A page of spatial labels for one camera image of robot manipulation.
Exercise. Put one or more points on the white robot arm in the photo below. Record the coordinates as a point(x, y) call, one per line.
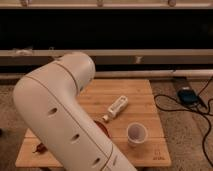
point(46, 100)

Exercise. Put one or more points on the red chili pepper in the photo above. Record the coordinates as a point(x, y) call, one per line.
point(40, 148)

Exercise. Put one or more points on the wooden table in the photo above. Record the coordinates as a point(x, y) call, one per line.
point(95, 100)

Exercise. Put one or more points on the orange bowl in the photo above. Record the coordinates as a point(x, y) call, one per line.
point(102, 127)

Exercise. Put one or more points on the white plastic cup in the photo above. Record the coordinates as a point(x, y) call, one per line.
point(136, 134)

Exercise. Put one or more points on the white plastic bottle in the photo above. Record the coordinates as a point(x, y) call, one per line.
point(115, 108)

